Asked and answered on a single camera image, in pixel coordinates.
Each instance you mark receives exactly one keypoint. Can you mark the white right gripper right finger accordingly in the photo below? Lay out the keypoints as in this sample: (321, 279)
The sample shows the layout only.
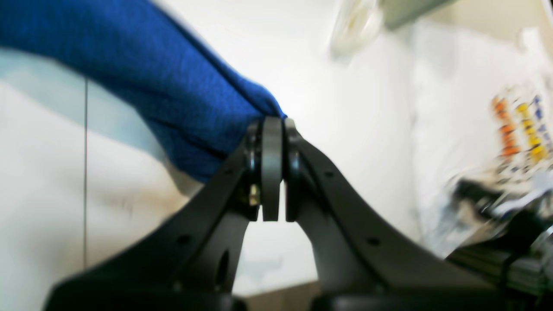
(363, 263)

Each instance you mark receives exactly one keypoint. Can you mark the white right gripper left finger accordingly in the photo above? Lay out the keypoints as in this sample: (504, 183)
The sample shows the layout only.
(190, 262)

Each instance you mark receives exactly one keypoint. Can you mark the blue long-sleeve t-shirt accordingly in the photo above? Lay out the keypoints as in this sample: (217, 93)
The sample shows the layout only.
(196, 105)

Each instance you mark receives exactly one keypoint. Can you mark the clear glass jar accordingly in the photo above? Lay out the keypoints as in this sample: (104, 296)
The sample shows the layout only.
(357, 23)

